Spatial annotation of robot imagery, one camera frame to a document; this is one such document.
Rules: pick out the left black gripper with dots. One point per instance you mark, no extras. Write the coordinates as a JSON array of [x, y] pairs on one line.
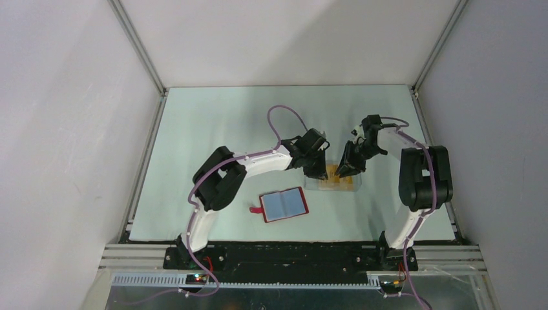
[[320, 172]]

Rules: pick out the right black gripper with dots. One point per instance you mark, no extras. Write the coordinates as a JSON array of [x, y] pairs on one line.
[[348, 166]]

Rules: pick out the red leather card holder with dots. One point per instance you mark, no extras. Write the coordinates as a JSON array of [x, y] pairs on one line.
[[281, 205]]

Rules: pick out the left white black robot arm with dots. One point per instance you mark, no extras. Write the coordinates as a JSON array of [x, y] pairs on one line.
[[218, 180]]

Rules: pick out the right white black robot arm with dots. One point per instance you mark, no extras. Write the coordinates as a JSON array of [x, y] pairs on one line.
[[425, 180]]

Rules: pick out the orange credit card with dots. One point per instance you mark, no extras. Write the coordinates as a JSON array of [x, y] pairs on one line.
[[332, 183], [346, 183]]

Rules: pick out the grey slotted cable duct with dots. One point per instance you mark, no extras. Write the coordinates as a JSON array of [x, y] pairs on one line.
[[175, 280]]

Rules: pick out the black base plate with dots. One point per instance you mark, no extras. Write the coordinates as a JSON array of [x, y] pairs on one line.
[[228, 256]]

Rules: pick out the aluminium front rail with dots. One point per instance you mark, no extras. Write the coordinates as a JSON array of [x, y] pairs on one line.
[[454, 260]]

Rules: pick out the right aluminium frame post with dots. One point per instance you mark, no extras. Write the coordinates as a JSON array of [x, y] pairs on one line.
[[440, 42]]

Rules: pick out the aluminium frame post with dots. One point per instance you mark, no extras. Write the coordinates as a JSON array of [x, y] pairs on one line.
[[440, 42], [134, 39]]

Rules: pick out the left aluminium frame post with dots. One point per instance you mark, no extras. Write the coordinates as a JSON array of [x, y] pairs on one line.
[[134, 39]]

